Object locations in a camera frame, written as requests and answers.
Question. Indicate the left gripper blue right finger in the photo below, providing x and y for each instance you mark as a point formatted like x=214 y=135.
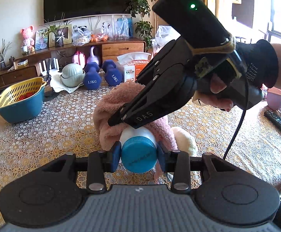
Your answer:
x=177 y=162

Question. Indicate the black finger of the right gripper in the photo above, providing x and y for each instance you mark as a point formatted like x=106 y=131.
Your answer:
x=164 y=65
x=142 y=111

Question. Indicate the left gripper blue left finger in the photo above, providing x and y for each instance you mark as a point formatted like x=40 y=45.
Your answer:
x=99 y=163

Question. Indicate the white bottle blue cap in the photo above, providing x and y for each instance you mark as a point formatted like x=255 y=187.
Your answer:
x=138 y=149

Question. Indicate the right human hand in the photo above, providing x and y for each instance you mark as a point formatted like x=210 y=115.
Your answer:
x=216 y=86

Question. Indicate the plastic bag of fruit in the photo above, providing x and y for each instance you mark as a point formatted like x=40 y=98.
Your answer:
x=163 y=35

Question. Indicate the cream round sponge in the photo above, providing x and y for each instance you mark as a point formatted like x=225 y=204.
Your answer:
x=185 y=141

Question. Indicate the orange white tissue box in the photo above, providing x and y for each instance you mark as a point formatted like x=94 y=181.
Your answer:
x=131 y=64

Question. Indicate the potted green tree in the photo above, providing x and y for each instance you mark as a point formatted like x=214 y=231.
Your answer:
x=146 y=21

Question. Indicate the right blue dumbbell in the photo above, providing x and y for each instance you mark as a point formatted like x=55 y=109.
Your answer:
x=113 y=75

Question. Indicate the blue dumbbell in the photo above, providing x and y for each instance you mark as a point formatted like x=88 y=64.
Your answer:
x=92 y=80
x=113 y=75

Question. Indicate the clear plastic bags on cabinet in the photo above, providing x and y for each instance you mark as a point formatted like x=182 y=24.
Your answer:
x=115 y=29

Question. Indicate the left blue dumbbell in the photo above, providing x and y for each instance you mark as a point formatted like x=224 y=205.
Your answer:
x=92 y=80

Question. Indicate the purple kettlebell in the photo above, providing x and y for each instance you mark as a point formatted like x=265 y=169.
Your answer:
x=92 y=57

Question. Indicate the wooden tv cabinet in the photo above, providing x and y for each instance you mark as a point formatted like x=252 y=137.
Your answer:
x=104 y=50

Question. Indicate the white cloth under bowl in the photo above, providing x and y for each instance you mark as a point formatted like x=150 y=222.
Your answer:
x=58 y=86

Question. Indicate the pale green ceramic bowl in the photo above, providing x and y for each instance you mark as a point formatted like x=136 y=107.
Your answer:
x=72 y=75

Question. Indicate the pink bottle on floor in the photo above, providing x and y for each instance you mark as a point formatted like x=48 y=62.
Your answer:
x=79 y=58

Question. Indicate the blue basin yellow colander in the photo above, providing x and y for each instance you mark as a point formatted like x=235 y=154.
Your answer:
x=22 y=101

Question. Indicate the small potted plant black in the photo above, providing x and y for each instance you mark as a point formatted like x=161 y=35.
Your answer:
x=53 y=28

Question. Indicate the pink plush bear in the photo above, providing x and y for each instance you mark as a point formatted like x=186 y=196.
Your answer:
x=28 y=40

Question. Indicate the wooden picture frame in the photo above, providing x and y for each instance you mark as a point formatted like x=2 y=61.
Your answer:
x=66 y=32

